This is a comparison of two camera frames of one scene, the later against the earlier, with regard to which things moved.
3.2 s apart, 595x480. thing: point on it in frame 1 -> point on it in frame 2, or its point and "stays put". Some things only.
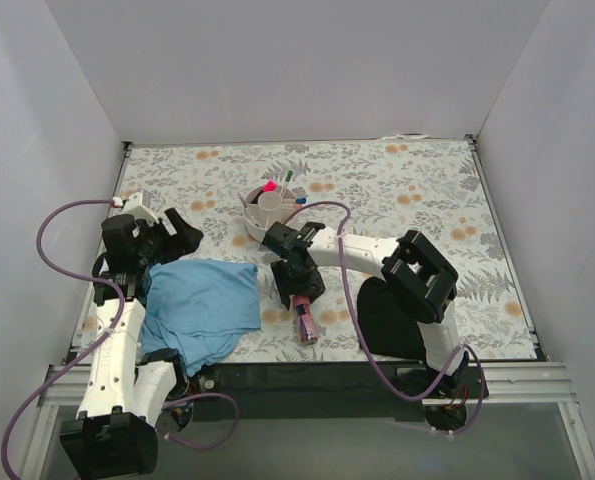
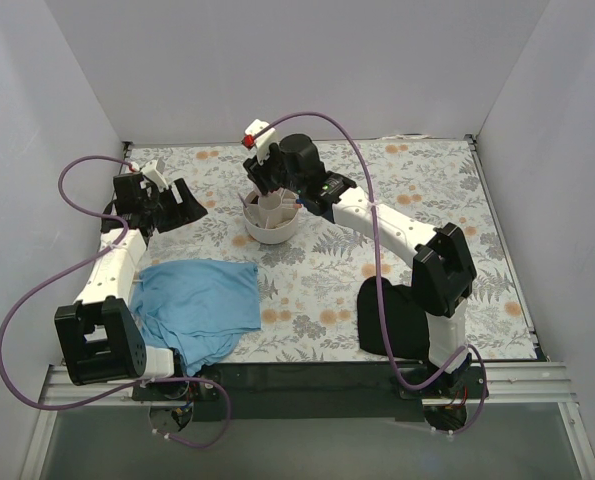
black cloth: (385, 325) stays put
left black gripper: (162, 235) -> (166, 206)
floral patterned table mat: (379, 188) stays put
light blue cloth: (199, 308) stays put
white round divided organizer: (262, 208) stays put
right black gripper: (300, 284) -> (265, 174)
